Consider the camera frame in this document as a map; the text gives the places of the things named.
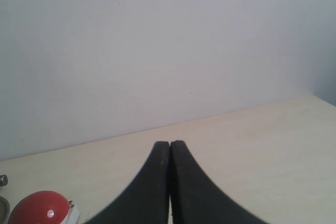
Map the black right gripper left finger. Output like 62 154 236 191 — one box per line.
89 141 170 224

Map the round steel plate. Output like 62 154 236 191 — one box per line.
0 196 10 224

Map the red dome push button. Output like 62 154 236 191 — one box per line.
8 190 80 224

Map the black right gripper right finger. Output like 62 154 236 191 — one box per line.
170 141 265 223

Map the yellow black claw hammer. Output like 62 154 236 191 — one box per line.
0 174 8 187

